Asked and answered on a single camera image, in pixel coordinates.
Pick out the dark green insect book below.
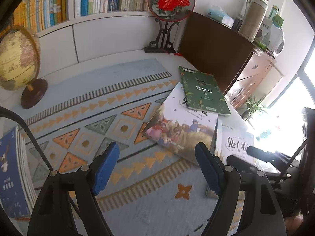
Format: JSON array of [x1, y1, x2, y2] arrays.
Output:
[[179, 66, 231, 116]]

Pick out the blue fairy tales book 02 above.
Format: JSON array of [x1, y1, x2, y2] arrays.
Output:
[[1, 127, 36, 218]]

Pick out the row of orange books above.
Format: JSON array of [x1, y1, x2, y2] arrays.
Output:
[[10, 0, 68, 33]]

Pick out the person's right hand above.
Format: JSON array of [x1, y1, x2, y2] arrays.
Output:
[[284, 216, 304, 235]]

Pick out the patterned blue table mat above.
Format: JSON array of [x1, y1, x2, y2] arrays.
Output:
[[8, 59, 217, 235]]

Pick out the small floor green plant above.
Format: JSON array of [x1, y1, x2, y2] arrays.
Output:
[[241, 95, 266, 121]]

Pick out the dark brown wooden cabinet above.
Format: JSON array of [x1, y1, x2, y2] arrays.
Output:
[[179, 12, 277, 109]]

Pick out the green white boxes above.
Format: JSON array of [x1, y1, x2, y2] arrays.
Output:
[[254, 5, 284, 57]]

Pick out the white bookshelf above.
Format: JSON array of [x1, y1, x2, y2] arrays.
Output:
[[38, 0, 183, 84]]

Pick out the potted plant in cylinder vase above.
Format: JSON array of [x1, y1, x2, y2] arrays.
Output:
[[239, 0, 269, 42]]

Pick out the blue tissue box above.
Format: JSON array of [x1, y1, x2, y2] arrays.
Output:
[[207, 5, 234, 28]]

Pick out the antique yellow globe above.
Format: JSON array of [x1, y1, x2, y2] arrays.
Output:
[[1, 25, 48, 109]]

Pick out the red flower round fan ornament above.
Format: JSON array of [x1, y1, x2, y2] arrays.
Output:
[[144, 0, 195, 54]]

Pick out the black cable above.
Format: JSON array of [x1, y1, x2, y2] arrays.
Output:
[[0, 105, 82, 221]]

